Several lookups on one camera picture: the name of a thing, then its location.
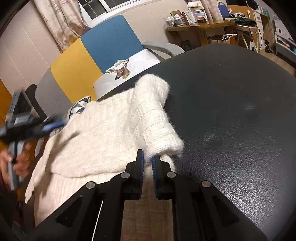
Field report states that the back window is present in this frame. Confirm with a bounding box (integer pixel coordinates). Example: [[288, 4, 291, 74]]
[[78, 0, 147, 20]]

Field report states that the cream knit sweater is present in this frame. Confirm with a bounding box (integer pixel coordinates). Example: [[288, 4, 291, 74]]
[[25, 74, 184, 225]]

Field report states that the wooden desk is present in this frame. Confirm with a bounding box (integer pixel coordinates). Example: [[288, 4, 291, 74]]
[[165, 19, 260, 50]]

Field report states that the beige curtain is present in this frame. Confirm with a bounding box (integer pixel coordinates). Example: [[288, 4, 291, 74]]
[[201, 0, 224, 24], [34, 0, 90, 53]]

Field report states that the beige middle curtain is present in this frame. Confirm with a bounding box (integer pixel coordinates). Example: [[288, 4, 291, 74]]
[[201, 0, 224, 24]]

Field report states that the low grey tv cabinet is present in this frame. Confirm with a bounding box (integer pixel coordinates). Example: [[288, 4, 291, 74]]
[[274, 32, 295, 63]]

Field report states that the person left hand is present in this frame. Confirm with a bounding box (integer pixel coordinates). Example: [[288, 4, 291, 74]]
[[1, 143, 32, 184]]

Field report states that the grey yellow blue sofa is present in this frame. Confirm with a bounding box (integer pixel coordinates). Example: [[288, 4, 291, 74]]
[[26, 15, 184, 118]]

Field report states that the triangle pattern pillow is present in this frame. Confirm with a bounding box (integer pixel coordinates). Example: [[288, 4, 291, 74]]
[[66, 95, 91, 121]]

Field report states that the white deer print pillow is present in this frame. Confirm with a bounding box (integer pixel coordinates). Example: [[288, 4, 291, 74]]
[[93, 49, 161, 100]]

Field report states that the beige left curtain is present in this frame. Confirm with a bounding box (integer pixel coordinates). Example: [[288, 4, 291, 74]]
[[34, 0, 90, 53]]

